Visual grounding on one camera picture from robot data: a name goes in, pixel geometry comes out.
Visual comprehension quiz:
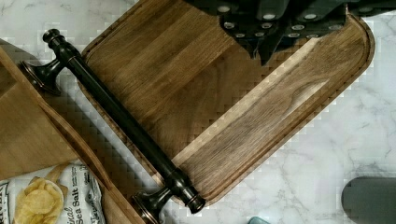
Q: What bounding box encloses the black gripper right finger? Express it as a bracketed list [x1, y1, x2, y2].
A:
[257, 0, 395, 65]

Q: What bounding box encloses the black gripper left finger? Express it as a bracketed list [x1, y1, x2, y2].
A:
[185, 0, 290, 60]

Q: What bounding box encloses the dark bronze drawer handle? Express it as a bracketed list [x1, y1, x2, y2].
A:
[21, 29, 205, 224]

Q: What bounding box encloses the wooden cutting board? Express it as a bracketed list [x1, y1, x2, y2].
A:
[83, 0, 375, 203]

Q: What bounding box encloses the grey rounded object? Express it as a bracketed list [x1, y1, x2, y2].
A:
[341, 176, 396, 224]

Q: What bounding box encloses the teal object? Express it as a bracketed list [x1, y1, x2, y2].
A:
[247, 217, 270, 224]

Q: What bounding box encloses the sea salt chips bag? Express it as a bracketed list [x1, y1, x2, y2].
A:
[0, 162, 106, 224]

